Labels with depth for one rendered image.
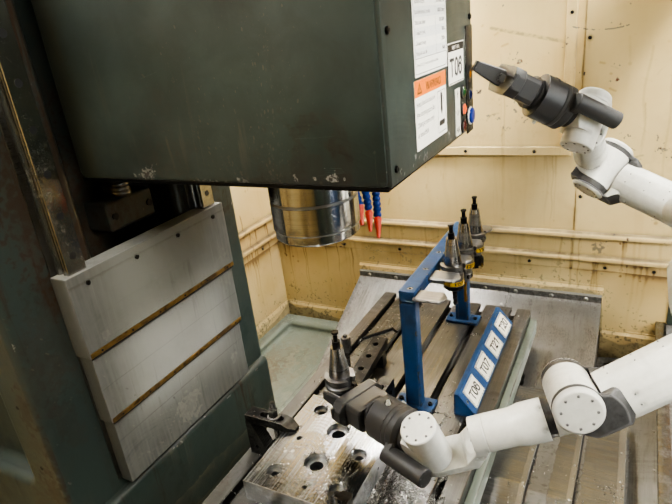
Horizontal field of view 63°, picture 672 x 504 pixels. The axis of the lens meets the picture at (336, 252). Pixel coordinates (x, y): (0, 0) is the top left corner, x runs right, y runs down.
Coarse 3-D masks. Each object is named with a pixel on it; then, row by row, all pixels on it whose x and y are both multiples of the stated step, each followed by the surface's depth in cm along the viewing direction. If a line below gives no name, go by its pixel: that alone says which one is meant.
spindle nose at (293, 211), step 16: (272, 192) 95; (288, 192) 92; (304, 192) 91; (320, 192) 91; (336, 192) 92; (352, 192) 95; (272, 208) 97; (288, 208) 93; (304, 208) 92; (320, 208) 92; (336, 208) 93; (352, 208) 96; (288, 224) 95; (304, 224) 93; (320, 224) 93; (336, 224) 94; (352, 224) 97; (288, 240) 96; (304, 240) 95; (320, 240) 95; (336, 240) 95
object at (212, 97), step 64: (64, 0) 92; (128, 0) 86; (192, 0) 81; (256, 0) 76; (320, 0) 72; (384, 0) 71; (448, 0) 93; (64, 64) 98; (128, 64) 91; (192, 64) 85; (256, 64) 80; (320, 64) 76; (384, 64) 72; (128, 128) 97; (192, 128) 90; (256, 128) 84; (320, 128) 79; (384, 128) 76; (448, 128) 99
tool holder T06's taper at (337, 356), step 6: (330, 348) 111; (342, 348) 111; (330, 354) 111; (336, 354) 110; (342, 354) 111; (330, 360) 112; (336, 360) 111; (342, 360) 111; (330, 366) 112; (336, 366) 111; (342, 366) 111; (348, 366) 113; (330, 372) 113; (336, 372) 112; (342, 372) 112; (348, 372) 113; (330, 378) 113; (336, 378) 112; (342, 378) 112
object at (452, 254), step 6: (450, 240) 134; (456, 240) 135; (450, 246) 135; (456, 246) 135; (450, 252) 135; (456, 252) 135; (444, 258) 137; (450, 258) 136; (456, 258) 135; (444, 264) 138; (450, 264) 136; (456, 264) 136
